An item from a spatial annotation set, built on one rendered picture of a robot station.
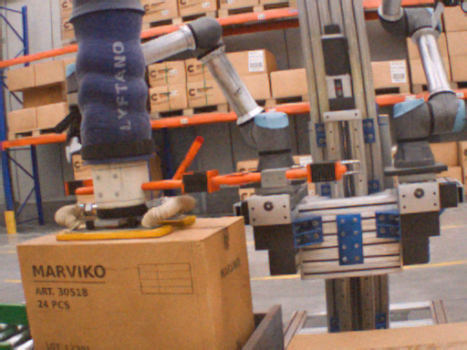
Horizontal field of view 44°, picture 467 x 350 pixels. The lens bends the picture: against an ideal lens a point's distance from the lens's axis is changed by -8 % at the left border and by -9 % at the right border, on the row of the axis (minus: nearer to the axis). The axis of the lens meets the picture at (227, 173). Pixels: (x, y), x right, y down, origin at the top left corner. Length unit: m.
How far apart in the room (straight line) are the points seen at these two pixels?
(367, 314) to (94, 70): 1.30
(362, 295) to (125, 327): 0.96
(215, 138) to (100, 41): 8.74
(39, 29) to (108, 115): 10.37
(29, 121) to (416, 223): 8.94
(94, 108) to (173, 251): 0.47
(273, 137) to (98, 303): 0.85
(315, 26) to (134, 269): 1.16
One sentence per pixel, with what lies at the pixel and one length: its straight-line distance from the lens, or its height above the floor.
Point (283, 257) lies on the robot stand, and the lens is 2.07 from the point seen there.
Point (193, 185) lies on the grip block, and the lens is 1.71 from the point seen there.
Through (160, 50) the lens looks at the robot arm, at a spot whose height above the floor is 1.51.
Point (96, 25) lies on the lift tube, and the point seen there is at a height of 1.56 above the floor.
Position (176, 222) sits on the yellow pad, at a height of 0.96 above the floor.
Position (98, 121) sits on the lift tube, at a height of 1.28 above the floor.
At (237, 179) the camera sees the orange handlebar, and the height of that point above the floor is 1.08.
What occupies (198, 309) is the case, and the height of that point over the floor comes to 0.76.
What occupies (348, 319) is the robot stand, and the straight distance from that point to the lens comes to 2.33.
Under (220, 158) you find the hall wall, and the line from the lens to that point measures 10.44.
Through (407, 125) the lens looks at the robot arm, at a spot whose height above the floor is 1.18.
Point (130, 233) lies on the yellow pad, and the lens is 1.69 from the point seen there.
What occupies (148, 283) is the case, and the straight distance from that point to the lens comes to 1.65.
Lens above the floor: 1.19
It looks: 3 degrees down
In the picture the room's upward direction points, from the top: 6 degrees counter-clockwise
